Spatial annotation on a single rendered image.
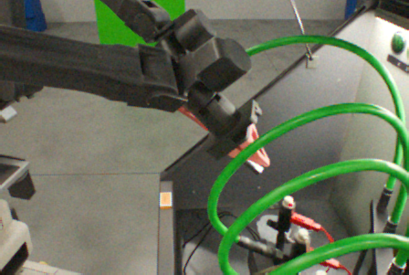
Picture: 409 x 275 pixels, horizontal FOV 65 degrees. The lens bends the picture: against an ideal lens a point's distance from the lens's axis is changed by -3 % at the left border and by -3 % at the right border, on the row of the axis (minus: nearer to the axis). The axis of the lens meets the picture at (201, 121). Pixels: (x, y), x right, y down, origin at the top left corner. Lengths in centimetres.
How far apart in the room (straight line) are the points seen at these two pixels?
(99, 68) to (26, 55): 8
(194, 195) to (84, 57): 70
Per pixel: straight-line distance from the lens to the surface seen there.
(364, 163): 41
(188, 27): 65
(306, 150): 100
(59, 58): 41
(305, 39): 57
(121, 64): 43
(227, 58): 44
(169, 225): 86
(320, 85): 91
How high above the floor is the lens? 158
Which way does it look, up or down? 30 degrees down
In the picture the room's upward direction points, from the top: straight up
